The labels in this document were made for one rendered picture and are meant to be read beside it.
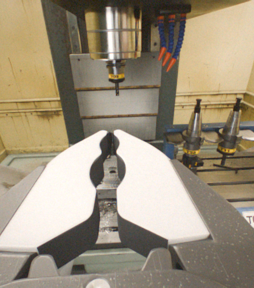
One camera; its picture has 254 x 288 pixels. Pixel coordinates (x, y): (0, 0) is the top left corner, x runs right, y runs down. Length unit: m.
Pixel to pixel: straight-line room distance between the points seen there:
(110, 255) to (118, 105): 0.76
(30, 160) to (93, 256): 1.28
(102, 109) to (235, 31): 1.07
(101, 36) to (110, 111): 0.63
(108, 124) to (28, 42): 0.79
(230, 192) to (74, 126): 0.92
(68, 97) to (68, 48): 0.26
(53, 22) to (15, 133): 1.00
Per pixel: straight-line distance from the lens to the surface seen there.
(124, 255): 0.71
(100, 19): 0.58
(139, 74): 1.09
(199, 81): 1.62
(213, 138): 0.60
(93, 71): 1.09
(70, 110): 1.21
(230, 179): 1.00
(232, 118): 0.61
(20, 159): 1.89
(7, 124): 1.83
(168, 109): 1.22
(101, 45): 0.58
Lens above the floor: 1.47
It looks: 29 degrees down
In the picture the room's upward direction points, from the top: 2 degrees counter-clockwise
